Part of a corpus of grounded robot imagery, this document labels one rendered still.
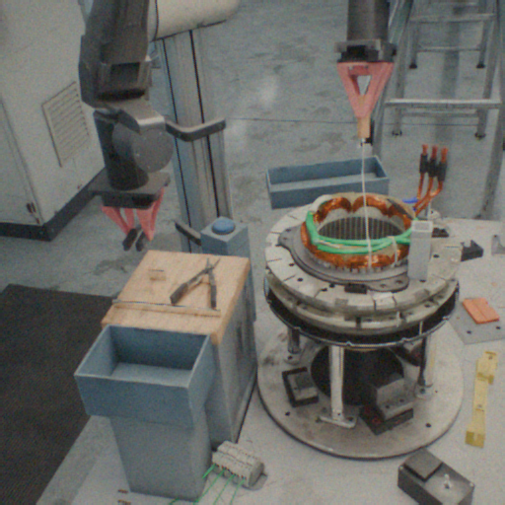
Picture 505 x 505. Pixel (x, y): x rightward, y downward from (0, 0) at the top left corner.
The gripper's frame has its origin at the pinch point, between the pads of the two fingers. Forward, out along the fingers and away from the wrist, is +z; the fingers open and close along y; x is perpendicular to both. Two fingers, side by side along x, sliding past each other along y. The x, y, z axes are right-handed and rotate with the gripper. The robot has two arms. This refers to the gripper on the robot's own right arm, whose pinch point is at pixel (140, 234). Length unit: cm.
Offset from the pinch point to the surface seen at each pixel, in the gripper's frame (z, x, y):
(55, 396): 118, 63, -78
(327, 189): 12.6, 39.4, 23.8
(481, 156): 116, 271, 82
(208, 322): 12.0, -5.2, 11.0
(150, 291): 12.1, 0.9, -0.9
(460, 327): 38, 30, 52
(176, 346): 15.2, -8.0, 6.2
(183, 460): 29.9, -16.9, 8.7
